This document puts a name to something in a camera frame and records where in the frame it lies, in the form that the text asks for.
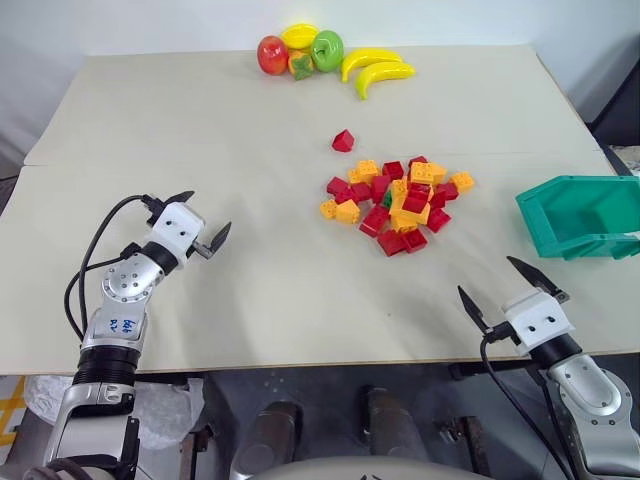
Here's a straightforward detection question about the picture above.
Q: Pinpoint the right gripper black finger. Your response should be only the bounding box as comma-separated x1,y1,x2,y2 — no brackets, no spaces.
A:
506,255,562,297
457,285,496,336

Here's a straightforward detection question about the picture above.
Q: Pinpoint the green plastic bin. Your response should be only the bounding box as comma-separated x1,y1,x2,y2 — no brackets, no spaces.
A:
515,174,640,262

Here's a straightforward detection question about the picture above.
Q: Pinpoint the dark rounded shape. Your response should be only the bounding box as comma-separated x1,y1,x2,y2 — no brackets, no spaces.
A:
356,386,427,462
243,399,303,476

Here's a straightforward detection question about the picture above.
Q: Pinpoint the white plastic bag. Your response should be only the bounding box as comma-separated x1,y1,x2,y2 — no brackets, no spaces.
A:
23,373,204,454

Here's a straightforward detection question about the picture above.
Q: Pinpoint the red toy apple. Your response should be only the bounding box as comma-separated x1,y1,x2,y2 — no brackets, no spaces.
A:
256,34,292,77

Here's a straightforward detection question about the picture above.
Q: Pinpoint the orange toy persimmon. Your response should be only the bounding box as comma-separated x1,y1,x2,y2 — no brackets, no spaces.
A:
287,49,316,82

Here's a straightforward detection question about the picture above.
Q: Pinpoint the grey robot torso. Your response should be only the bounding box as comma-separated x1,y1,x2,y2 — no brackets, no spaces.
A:
233,455,484,480

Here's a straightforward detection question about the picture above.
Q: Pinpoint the yellow toy lemon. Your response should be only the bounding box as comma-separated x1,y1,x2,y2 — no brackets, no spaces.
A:
279,22,319,51

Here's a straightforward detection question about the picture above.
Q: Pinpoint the green toy apple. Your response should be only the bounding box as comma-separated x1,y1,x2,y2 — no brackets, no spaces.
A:
310,29,346,74

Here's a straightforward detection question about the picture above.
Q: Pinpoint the yellow toy banana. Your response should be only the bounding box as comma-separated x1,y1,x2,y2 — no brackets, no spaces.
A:
354,61,418,102
340,47,405,84

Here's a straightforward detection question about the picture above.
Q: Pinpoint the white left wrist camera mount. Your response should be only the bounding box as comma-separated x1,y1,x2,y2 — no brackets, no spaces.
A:
148,201,207,265

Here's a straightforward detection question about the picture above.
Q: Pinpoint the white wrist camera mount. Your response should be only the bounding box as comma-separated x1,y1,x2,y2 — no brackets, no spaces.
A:
148,201,207,265
500,288,577,358

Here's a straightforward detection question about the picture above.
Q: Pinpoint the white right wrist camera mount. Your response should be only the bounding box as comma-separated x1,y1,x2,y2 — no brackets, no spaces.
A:
500,288,577,358

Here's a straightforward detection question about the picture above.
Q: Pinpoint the black table bracket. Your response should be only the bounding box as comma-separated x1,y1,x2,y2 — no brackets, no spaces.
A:
446,361,502,382

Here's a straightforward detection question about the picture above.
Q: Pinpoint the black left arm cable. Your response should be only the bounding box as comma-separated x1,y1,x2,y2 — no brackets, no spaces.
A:
63,193,167,342

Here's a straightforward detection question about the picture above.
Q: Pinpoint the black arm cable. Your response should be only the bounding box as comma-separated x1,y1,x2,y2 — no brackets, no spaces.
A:
479,323,576,480
63,193,167,342

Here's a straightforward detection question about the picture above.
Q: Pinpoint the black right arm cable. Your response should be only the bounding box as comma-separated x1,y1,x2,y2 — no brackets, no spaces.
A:
479,323,576,480

